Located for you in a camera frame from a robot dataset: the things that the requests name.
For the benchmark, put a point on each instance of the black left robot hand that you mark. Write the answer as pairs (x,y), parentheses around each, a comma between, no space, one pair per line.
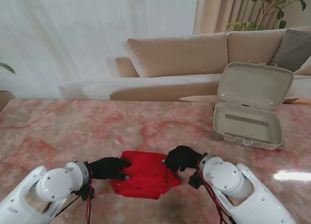
(107,168)

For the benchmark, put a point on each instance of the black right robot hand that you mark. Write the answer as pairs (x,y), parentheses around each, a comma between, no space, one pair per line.
(184,157)

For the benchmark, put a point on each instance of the red shirt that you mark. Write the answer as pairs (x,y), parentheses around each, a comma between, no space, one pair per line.
(148,177)

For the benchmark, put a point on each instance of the beige hard-shell suitcase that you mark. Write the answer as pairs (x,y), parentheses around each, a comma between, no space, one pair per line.
(252,83)

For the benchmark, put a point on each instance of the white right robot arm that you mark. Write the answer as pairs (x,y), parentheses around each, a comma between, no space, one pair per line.
(230,180)

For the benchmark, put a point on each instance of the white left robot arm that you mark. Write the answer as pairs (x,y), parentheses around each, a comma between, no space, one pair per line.
(48,190)

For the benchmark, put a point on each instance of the light wooden coffee table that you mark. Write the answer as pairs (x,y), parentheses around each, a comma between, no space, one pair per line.
(201,98)

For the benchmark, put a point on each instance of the beige sofa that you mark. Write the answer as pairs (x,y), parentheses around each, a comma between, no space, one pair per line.
(175,54)

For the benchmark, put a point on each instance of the oval wooden tray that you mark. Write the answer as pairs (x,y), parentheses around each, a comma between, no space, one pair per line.
(291,100)

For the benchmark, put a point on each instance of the potted plant with beige pot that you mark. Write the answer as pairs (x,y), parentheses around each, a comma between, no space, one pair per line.
(5,96)

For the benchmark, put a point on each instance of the white sheer curtain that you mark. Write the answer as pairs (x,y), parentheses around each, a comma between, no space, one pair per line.
(73,39)

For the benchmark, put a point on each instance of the tall green leafy plant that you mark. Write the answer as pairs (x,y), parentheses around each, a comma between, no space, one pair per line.
(244,25)

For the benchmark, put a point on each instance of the cream cushion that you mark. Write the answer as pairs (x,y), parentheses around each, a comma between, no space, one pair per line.
(305,69)

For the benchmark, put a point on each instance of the beige pleated curtain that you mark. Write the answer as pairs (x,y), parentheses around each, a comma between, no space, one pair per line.
(218,10)

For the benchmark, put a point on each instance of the grey-brown cushion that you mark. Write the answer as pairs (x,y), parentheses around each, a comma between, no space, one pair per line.
(291,49)

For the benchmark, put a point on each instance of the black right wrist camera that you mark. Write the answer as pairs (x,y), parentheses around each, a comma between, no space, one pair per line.
(195,180)

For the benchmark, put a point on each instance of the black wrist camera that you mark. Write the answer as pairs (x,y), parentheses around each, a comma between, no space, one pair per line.
(85,192)
(195,180)

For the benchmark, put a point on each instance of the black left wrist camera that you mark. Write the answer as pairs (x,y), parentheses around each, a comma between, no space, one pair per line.
(85,192)

